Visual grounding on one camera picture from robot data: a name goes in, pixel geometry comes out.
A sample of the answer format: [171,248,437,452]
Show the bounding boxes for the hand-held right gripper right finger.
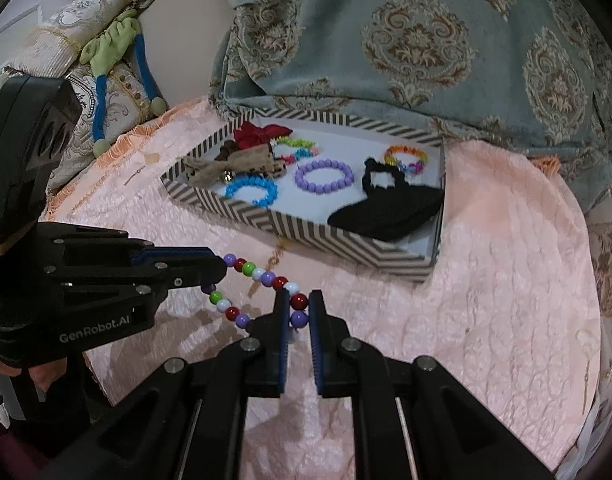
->
[308,289,556,480]

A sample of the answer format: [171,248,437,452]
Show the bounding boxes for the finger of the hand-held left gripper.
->
[42,222,221,270]
[46,258,229,313]

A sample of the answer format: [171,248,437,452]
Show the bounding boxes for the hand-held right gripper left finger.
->
[41,289,293,480]

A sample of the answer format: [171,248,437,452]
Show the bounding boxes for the multicoloured round bead bracelet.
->
[201,253,309,332]

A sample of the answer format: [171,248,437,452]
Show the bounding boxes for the blue bead bracelet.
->
[225,175,279,208]

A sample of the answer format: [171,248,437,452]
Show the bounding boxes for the beige bow hair tie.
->
[182,144,287,188]

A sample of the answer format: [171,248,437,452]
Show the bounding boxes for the striped cardboard box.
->
[160,107,447,283]

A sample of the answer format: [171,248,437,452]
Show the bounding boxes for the black scrunchie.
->
[361,157,409,193]

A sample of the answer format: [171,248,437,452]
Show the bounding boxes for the rainbow bead bracelet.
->
[384,144,431,176]

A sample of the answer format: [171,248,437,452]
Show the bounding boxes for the person's left hand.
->
[28,356,70,405]

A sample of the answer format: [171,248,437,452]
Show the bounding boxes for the embroidered cream pillow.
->
[46,60,161,196]

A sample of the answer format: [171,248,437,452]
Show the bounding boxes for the brown scrunchie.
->
[217,140,247,163]

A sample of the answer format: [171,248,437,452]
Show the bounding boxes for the black folded cloth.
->
[327,184,445,242]

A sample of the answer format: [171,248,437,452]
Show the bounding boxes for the green and blue plush toy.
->
[80,9,165,157]

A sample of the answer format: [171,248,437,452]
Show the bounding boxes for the red bow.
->
[233,121,291,151]

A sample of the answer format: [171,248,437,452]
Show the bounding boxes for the embroidered bolster pillow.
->
[6,0,147,76]

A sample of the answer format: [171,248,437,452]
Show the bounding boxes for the pink blanket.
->
[46,97,604,480]

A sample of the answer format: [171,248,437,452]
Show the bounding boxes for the plain cream cushion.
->
[136,0,241,111]

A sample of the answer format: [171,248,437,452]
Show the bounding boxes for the long gold earring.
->
[577,329,600,411]

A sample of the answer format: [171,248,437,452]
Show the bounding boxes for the teal damask blanket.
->
[208,0,612,211]

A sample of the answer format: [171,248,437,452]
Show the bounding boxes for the floral cream pillow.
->
[583,195,612,376]

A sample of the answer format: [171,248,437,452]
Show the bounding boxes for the purple bead bracelet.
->
[294,159,355,193]

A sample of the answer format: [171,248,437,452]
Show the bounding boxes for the green and pink bead bracelet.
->
[273,136,321,161]

